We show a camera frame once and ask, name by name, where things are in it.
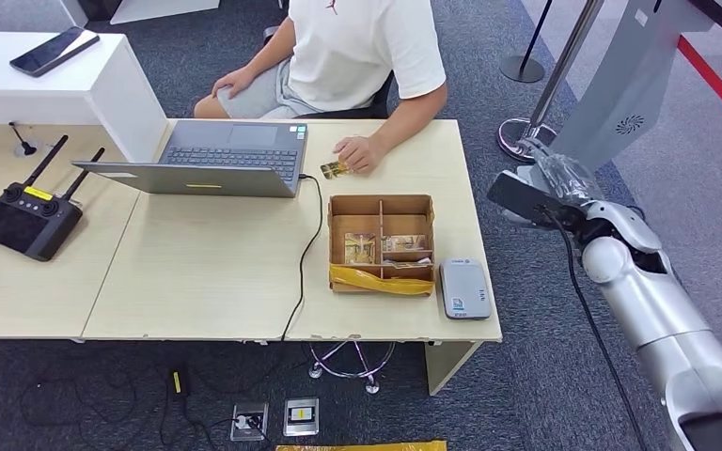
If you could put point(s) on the person's left hand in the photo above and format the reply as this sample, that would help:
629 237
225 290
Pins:
364 152

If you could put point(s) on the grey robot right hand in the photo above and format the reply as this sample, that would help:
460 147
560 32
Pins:
563 174

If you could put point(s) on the person's right hand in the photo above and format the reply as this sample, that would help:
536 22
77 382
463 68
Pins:
233 81

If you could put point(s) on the person's right forearm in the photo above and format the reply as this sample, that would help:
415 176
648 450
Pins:
271 53

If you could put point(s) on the person's left forearm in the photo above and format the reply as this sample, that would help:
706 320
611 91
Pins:
411 118

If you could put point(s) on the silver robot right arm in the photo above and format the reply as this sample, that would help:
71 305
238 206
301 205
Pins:
660 305

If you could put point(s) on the person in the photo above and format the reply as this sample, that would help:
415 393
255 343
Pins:
361 56

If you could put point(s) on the square golden key card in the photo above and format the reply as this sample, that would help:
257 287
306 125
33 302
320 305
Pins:
360 249

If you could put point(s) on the long golden key card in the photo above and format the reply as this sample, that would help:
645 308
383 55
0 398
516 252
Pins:
404 243

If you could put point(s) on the white card in box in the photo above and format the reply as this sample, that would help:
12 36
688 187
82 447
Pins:
408 263

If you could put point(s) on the grey card reader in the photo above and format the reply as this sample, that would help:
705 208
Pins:
465 286

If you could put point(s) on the black office chair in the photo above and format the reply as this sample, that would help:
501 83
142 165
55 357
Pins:
379 106

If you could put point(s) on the cardboard divider box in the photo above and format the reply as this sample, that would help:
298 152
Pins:
355 205

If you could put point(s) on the grey laptop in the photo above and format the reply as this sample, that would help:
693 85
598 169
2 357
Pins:
236 155

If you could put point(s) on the white furniture panel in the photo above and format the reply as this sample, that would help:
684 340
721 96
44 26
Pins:
161 9

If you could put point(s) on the silver kiosk stand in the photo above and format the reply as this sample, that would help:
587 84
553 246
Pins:
622 81

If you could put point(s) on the white raised counter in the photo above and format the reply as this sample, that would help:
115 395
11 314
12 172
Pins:
105 93

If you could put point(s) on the yellow tape strip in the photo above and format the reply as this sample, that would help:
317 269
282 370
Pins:
386 286

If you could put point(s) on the red barrier belt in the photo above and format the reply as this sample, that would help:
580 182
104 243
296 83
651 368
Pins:
716 84

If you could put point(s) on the black smartphone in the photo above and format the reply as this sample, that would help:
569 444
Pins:
54 51

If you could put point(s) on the beige desk leg panel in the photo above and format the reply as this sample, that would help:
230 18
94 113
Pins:
445 367

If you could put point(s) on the chrome stool base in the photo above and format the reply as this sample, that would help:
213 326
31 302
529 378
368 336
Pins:
371 387

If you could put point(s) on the black remote controller with antennas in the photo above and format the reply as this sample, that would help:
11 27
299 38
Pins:
25 224

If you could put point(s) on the closed metal floor socket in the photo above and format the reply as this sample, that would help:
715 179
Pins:
302 414

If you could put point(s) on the open metal floor socket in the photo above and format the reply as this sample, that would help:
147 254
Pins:
258 411

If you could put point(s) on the yellow sheet on floor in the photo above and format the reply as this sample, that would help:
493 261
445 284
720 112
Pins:
361 447

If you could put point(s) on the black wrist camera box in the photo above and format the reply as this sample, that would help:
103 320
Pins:
523 199

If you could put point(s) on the chrome stanchion post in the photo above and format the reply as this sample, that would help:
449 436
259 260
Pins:
517 140

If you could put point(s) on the black stanchion post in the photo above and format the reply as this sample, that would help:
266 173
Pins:
522 68

